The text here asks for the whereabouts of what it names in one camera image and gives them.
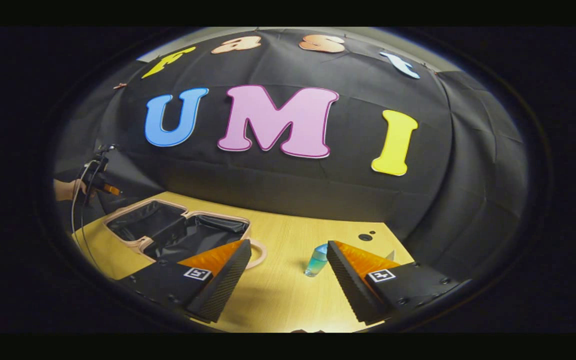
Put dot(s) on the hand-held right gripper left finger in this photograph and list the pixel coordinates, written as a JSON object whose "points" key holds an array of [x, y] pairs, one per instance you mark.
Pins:
{"points": [[228, 280]]}

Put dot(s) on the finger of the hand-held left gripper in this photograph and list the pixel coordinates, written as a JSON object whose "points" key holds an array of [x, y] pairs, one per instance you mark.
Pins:
{"points": [[112, 190]]}

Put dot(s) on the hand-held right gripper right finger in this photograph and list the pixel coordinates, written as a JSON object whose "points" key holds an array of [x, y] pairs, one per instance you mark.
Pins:
{"points": [[348, 285]]}

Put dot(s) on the blue green bottle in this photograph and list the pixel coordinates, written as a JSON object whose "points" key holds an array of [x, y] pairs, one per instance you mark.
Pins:
{"points": [[316, 262]]}

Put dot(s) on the pink suitcase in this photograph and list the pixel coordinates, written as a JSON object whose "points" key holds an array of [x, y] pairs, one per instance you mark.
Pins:
{"points": [[168, 225]]}

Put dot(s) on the copper clip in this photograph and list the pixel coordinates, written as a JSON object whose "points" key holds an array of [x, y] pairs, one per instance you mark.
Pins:
{"points": [[119, 86]]}

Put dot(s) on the black backdrop cloth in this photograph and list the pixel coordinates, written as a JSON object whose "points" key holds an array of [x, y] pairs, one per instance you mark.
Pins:
{"points": [[268, 185]]}

